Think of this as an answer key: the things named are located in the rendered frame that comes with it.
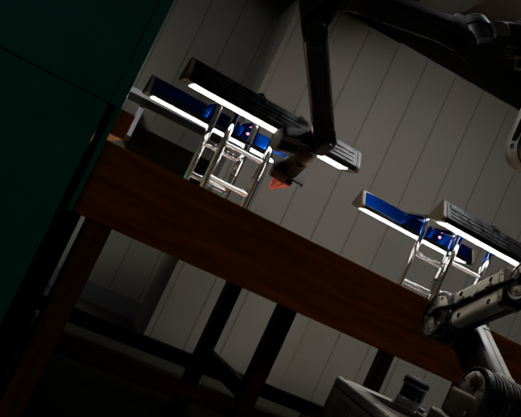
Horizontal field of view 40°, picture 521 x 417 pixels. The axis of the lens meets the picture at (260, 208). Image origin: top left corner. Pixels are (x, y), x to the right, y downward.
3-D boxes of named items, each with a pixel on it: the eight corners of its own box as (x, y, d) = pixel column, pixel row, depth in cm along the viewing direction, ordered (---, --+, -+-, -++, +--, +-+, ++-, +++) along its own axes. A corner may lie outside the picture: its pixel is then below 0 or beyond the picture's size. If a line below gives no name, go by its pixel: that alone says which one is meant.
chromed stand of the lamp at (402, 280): (420, 333, 286) (465, 233, 289) (381, 315, 279) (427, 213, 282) (395, 323, 304) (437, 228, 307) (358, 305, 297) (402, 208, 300)
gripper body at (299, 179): (271, 155, 193) (286, 139, 188) (302, 171, 196) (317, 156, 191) (269, 172, 188) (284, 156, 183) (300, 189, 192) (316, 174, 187)
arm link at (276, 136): (335, 146, 177) (331, 121, 183) (298, 131, 172) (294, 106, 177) (308, 173, 185) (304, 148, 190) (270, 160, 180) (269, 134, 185)
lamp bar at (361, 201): (473, 266, 308) (480, 251, 309) (360, 206, 287) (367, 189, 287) (461, 263, 316) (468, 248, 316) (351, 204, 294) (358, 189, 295)
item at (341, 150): (358, 174, 222) (367, 153, 223) (184, 77, 200) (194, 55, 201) (346, 172, 230) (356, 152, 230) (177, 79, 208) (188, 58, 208)
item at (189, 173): (212, 236, 252) (265, 123, 255) (163, 213, 245) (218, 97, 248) (198, 230, 270) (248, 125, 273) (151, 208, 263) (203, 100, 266)
